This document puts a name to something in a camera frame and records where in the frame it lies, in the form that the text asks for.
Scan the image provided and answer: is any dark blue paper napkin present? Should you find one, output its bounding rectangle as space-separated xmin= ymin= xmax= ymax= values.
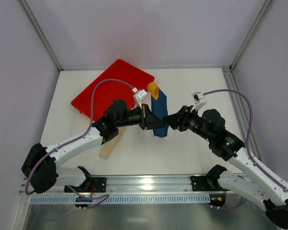
xmin=150 ymin=86 xmax=168 ymax=138

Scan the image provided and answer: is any orange plastic spoon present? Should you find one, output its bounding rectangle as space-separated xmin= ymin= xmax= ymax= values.
xmin=147 ymin=82 xmax=159 ymax=101

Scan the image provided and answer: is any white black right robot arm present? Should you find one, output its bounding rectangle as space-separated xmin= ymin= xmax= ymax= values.
xmin=164 ymin=106 xmax=288 ymax=229

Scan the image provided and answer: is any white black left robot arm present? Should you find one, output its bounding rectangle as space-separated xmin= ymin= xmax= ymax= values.
xmin=21 ymin=100 xmax=165 ymax=195

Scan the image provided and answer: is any red plastic tray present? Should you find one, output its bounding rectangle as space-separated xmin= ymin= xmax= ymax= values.
xmin=71 ymin=59 xmax=155 ymax=121

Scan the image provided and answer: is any right black controller board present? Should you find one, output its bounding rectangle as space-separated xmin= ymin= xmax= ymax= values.
xmin=208 ymin=195 xmax=226 ymax=207

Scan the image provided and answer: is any black controller board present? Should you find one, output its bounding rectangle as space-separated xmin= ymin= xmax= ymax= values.
xmin=75 ymin=195 xmax=93 ymax=209
xmin=208 ymin=195 xmax=226 ymax=207

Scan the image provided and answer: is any left black controller board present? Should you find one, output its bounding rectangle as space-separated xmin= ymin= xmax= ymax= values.
xmin=75 ymin=195 xmax=93 ymax=209

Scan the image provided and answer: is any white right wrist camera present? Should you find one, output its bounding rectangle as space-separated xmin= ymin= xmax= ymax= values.
xmin=192 ymin=92 xmax=206 ymax=112

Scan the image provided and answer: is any aluminium right side rail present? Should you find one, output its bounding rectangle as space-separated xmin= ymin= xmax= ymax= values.
xmin=222 ymin=67 xmax=262 ymax=160

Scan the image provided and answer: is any aluminium rail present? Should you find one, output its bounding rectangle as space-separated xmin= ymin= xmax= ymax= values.
xmin=18 ymin=174 xmax=282 ymax=196
xmin=222 ymin=67 xmax=262 ymax=160

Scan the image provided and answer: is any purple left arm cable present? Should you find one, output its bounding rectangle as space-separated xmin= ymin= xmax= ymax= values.
xmin=25 ymin=79 xmax=136 ymax=211

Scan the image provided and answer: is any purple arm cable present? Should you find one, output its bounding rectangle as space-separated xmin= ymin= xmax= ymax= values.
xmin=25 ymin=79 xmax=136 ymax=211
xmin=203 ymin=89 xmax=288 ymax=211

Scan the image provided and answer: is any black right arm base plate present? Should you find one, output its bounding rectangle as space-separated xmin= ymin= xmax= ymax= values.
xmin=190 ymin=175 xmax=225 ymax=192

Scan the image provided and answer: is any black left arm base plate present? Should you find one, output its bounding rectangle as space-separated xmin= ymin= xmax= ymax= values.
xmin=71 ymin=177 xmax=107 ymax=193

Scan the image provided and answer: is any white slotted cable duct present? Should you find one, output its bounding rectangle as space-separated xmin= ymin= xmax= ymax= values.
xmin=30 ymin=194 xmax=210 ymax=205

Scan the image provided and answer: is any aluminium front rail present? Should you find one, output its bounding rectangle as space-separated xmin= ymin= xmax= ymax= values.
xmin=18 ymin=174 xmax=282 ymax=196

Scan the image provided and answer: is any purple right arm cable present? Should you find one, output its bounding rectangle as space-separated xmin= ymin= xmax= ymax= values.
xmin=203 ymin=89 xmax=288 ymax=211

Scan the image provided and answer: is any aluminium right corner post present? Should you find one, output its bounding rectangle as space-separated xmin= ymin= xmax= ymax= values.
xmin=230 ymin=0 xmax=275 ymax=71

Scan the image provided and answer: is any aluminium corner post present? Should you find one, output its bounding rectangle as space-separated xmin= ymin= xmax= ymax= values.
xmin=230 ymin=0 xmax=275 ymax=71
xmin=18 ymin=0 xmax=63 ymax=72

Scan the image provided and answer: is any aluminium left corner post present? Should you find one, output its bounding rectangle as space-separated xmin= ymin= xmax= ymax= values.
xmin=18 ymin=0 xmax=63 ymax=72

